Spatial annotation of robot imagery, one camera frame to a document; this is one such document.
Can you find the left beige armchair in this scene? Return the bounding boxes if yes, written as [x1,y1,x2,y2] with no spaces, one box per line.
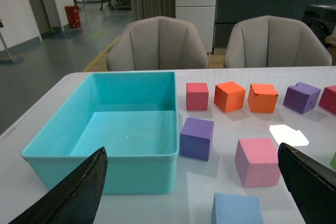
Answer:
[107,16,208,71]

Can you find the red fire box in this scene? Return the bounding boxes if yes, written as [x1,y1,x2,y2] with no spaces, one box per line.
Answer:
[65,5,81,28]

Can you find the dark red foam cube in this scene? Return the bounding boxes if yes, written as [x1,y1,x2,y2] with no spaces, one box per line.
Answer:
[319,86,336,115]

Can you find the chipped orange foam cube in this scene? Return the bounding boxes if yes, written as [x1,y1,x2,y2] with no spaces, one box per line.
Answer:
[247,83,279,113]

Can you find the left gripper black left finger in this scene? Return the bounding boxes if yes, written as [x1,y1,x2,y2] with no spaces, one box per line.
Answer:
[10,147,108,223]

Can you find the beige armchair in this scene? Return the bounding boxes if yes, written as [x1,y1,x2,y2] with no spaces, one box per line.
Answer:
[107,16,208,71]
[225,16,332,68]

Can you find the pink foam cube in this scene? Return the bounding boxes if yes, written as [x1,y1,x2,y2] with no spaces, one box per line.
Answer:
[235,138,280,187]

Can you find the notched purple foam cube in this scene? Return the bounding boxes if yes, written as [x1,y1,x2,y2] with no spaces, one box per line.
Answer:
[283,82,321,114]

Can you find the light blue foam cube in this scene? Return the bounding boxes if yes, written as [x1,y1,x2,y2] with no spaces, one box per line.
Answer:
[211,193,264,223]

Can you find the pink-red foam cube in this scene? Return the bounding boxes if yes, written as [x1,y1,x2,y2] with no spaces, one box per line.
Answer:
[186,82,209,111]

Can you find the white drawer cabinet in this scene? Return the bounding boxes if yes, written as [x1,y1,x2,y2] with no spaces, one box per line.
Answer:
[175,0,216,53]

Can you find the dark grey counter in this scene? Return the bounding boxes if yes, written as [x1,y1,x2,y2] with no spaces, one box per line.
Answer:
[214,0,335,48]

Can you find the green foam cube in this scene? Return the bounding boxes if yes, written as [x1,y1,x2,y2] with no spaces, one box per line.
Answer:
[330,152,336,170]

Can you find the right beige armchair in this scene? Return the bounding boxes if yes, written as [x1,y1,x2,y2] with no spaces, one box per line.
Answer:
[225,16,332,68]

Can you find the teal plastic bin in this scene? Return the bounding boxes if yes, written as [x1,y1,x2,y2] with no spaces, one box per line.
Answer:
[22,71,179,195]

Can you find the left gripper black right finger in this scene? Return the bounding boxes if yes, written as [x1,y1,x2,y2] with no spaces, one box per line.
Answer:
[278,143,335,223]

